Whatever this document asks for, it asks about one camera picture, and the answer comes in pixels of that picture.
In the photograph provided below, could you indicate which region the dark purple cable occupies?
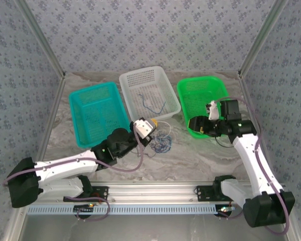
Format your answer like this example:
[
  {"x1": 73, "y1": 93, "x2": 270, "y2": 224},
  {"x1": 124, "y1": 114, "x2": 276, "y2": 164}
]
[
  {"x1": 150, "y1": 135, "x2": 171, "y2": 153},
  {"x1": 146, "y1": 137, "x2": 170, "y2": 154}
]

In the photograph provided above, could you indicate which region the white cable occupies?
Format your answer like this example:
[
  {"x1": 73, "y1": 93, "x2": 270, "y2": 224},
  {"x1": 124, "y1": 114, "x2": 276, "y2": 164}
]
[{"x1": 155, "y1": 121, "x2": 172, "y2": 138}]

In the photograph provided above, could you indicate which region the pile of thin cables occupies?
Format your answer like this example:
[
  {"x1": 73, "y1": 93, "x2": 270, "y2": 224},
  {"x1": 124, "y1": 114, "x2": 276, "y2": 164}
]
[{"x1": 136, "y1": 140, "x2": 156, "y2": 158}]

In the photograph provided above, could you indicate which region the light blue cable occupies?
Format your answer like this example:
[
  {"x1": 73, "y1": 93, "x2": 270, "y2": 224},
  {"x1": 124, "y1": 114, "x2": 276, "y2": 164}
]
[{"x1": 153, "y1": 135, "x2": 173, "y2": 154}]

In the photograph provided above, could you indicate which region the dark blue cable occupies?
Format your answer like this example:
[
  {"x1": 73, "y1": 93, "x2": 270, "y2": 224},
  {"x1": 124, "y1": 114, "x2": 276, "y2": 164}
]
[{"x1": 137, "y1": 93, "x2": 166, "y2": 114}]

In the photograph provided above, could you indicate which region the green plastic basket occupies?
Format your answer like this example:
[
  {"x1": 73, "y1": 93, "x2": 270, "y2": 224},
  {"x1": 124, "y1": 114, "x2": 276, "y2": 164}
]
[{"x1": 177, "y1": 76, "x2": 229, "y2": 140}]

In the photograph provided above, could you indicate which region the teal plastic basket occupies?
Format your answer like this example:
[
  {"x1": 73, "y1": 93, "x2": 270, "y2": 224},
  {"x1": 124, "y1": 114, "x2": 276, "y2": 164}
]
[{"x1": 69, "y1": 81, "x2": 131, "y2": 149}]

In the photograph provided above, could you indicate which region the white plastic basket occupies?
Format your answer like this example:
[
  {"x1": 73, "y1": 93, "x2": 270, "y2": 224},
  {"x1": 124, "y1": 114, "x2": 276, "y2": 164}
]
[{"x1": 118, "y1": 66, "x2": 182, "y2": 121}]

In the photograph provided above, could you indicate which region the small black circuit board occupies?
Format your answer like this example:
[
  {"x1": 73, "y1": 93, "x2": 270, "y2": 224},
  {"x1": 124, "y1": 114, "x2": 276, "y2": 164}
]
[
  {"x1": 73, "y1": 203, "x2": 95, "y2": 213},
  {"x1": 216, "y1": 205, "x2": 236, "y2": 218}
]

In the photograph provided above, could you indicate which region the grey metal panel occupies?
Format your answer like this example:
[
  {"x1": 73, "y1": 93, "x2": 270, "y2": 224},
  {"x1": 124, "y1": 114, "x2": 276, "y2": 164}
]
[{"x1": 20, "y1": 213, "x2": 288, "y2": 241}]

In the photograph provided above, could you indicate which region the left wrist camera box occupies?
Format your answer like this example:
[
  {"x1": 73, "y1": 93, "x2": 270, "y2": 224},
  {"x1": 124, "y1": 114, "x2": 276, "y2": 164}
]
[{"x1": 130, "y1": 117, "x2": 157, "y2": 139}]

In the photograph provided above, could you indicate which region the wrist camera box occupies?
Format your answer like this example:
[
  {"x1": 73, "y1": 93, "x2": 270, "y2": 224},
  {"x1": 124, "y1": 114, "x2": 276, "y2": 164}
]
[
  {"x1": 130, "y1": 117, "x2": 157, "y2": 139},
  {"x1": 205, "y1": 100, "x2": 221, "y2": 121}
]

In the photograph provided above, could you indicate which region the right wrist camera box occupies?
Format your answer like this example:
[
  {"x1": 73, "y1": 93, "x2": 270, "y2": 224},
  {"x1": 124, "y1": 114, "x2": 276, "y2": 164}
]
[{"x1": 205, "y1": 100, "x2": 221, "y2": 121}]

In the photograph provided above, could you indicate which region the aluminium side rail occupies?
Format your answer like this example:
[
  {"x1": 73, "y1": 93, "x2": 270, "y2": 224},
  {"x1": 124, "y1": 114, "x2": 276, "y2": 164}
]
[
  {"x1": 36, "y1": 74, "x2": 67, "y2": 161},
  {"x1": 238, "y1": 74, "x2": 277, "y2": 183}
]

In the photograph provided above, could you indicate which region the aluminium mounting rail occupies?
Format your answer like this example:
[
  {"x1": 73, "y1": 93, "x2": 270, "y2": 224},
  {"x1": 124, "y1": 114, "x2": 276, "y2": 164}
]
[{"x1": 17, "y1": 182, "x2": 291, "y2": 204}]

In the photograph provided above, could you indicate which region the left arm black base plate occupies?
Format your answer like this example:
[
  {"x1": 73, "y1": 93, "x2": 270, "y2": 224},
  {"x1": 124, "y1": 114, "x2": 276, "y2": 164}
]
[{"x1": 63, "y1": 185, "x2": 109, "y2": 203}]

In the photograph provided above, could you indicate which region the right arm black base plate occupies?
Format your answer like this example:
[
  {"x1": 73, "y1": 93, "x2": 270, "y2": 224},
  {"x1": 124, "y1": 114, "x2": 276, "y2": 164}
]
[{"x1": 196, "y1": 185, "x2": 229, "y2": 202}]

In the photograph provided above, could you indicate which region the slotted grey cable duct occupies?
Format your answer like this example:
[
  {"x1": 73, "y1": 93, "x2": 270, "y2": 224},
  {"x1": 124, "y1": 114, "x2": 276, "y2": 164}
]
[{"x1": 27, "y1": 204, "x2": 218, "y2": 216}]

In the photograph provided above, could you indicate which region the aluminium frame post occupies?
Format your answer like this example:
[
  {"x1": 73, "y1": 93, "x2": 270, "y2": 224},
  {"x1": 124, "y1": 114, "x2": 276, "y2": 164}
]
[
  {"x1": 237, "y1": 0, "x2": 290, "y2": 78},
  {"x1": 14, "y1": 0, "x2": 67, "y2": 79}
]

